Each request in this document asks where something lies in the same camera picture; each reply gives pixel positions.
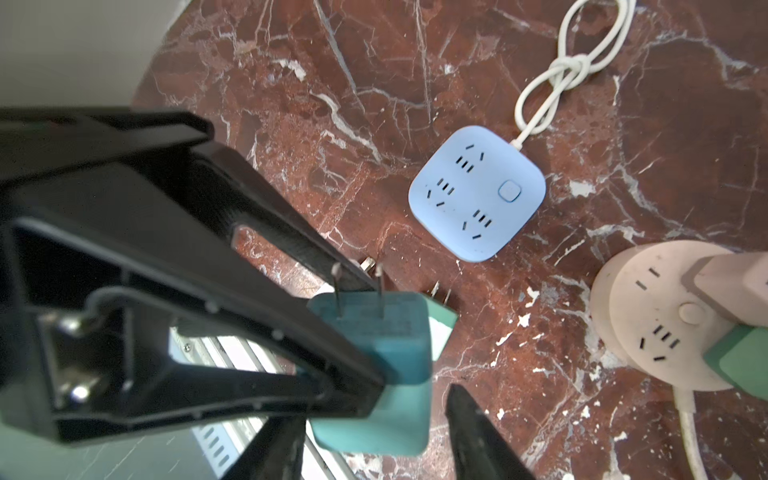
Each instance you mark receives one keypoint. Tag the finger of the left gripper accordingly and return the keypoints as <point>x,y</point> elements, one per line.
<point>122,314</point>
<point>177,152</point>

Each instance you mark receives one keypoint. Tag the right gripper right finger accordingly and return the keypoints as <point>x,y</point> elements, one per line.
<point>479,451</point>

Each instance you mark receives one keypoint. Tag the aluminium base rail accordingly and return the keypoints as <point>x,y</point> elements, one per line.
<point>238,386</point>

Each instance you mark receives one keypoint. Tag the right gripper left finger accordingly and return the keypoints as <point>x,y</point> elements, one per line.
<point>276,452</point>

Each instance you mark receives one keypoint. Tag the light green plug adapter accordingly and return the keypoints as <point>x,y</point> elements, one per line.
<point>442,320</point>

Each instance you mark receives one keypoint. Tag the blue square power strip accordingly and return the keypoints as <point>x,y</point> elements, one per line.
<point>475,193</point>

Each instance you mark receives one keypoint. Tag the pink round power strip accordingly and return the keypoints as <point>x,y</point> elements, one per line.
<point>648,312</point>

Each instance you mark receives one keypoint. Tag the pink plug adapter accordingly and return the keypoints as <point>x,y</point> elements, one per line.
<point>734,285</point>

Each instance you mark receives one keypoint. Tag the teal plug adapter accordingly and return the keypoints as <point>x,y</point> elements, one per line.
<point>392,329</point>

